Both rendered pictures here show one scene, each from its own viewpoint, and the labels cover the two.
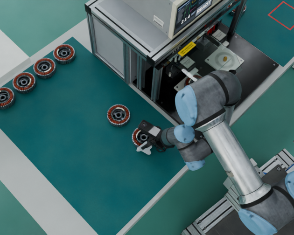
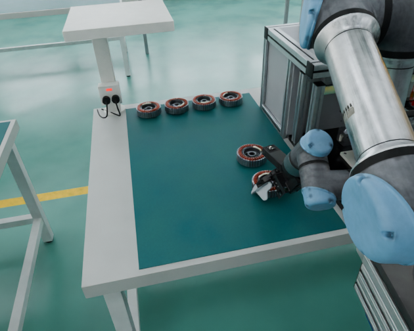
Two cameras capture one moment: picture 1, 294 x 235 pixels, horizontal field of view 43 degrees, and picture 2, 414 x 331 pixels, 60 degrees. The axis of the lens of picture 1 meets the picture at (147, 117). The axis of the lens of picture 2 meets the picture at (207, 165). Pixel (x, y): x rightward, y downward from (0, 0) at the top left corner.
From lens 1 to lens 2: 94 cm
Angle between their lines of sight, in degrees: 35
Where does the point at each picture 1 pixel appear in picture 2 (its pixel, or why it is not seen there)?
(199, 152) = (329, 177)
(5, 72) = (142, 23)
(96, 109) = (230, 145)
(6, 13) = not seen: hidden behind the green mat
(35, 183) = (117, 177)
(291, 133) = not seen: outside the picture
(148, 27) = not seen: hidden behind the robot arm
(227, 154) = (353, 72)
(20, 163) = (119, 158)
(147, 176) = (246, 224)
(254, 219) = (367, 182)
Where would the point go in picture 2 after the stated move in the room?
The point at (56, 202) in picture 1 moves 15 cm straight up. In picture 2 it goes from (122, 201) to (114, 165)
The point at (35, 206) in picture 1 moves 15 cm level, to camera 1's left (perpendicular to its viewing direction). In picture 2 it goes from (98, 196) to (71, 180)
